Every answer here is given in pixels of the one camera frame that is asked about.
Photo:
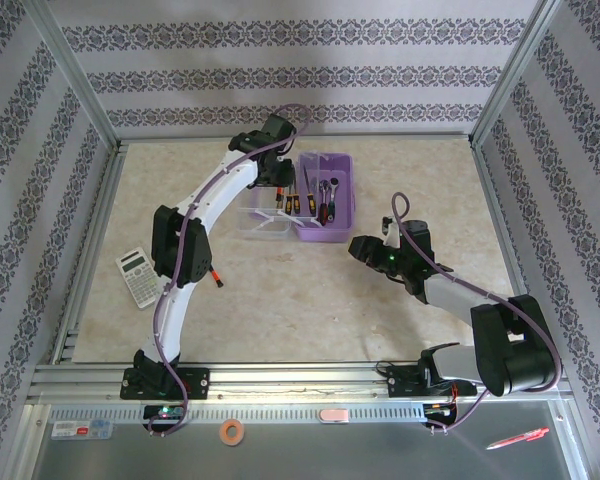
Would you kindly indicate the long yellow black screwdriver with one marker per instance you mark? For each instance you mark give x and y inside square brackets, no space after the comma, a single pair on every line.
[290,204]

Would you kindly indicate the chrome ratchet wrench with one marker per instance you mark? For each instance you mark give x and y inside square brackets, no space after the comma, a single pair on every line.
[332,197]

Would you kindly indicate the thin orange black screwdriver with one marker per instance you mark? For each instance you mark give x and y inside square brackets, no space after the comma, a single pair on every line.
[216,279]

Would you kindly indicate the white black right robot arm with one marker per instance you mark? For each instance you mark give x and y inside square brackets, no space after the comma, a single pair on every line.
[510,345]

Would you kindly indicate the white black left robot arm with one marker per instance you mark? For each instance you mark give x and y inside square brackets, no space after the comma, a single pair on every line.
[220,185]

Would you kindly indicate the pink eraser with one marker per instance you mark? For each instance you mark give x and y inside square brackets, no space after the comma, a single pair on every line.
[334,415]

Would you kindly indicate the white calculator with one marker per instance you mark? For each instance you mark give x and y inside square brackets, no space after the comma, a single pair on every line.
[135,280]

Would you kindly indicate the grey metal plate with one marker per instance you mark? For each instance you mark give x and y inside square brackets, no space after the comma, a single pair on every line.
[330,455]

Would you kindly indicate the red pen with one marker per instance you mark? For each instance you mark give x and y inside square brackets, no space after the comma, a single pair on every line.
[517,438]

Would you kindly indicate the orange tape roll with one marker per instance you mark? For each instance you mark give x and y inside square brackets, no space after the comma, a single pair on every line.
[225,432]

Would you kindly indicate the white label card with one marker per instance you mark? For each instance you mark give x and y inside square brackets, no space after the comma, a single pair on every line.
[82,430]

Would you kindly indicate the short aluminium frame rail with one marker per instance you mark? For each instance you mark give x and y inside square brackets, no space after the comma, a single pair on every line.
[380,137]

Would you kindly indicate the aluminium side frame rail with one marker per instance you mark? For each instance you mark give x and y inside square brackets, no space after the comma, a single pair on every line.
[103,200]
[495,200]

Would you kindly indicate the wide aluminium base rail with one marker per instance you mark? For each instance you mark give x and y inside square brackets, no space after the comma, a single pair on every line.
[300,380]

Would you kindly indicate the aluminium frame post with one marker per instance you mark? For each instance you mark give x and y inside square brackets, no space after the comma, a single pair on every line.
[82,75]
[512,75]

